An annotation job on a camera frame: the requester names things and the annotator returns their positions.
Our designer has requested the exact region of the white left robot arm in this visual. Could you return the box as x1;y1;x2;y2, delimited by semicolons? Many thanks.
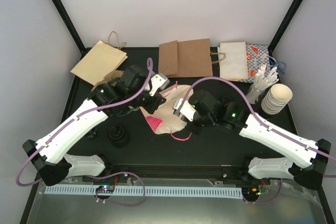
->
23;65;170;186

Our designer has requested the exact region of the stack of black lids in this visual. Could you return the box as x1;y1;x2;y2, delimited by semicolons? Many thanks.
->
108;124;130;148

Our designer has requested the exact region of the stack of paper cups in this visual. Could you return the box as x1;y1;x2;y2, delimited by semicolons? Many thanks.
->
261;83;293;115

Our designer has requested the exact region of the brown kraft paper bag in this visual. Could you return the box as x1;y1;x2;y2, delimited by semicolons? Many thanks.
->
158;38;213;78

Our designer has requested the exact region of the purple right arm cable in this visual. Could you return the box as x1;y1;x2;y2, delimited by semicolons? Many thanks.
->
172;77;336;204

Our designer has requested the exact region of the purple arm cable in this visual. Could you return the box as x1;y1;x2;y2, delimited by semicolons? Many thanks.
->
16;57;155;207
172;77;336;204

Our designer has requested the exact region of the white plastic cutlery bunch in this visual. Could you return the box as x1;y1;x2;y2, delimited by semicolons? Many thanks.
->
246;65;279;104

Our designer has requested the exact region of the cake print paper bag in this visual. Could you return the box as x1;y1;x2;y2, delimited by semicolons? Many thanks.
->
140;82;192;141

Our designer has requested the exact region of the white perforated front rail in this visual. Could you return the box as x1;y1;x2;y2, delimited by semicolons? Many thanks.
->
44;184;243;199

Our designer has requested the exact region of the white paper bag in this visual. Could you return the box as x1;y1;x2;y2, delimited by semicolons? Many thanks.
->
210;41;248;81

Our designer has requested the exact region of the tan paper bag with handles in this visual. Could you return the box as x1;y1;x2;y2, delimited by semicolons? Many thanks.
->
70;31;128;85

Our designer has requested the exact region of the red blue patterned bag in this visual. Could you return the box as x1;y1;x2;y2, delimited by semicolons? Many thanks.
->
242;44;286;83

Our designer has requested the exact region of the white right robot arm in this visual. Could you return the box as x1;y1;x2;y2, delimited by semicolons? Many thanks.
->
173;90;331;190

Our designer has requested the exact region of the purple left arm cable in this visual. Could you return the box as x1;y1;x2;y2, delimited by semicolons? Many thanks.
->
16;57;155;207

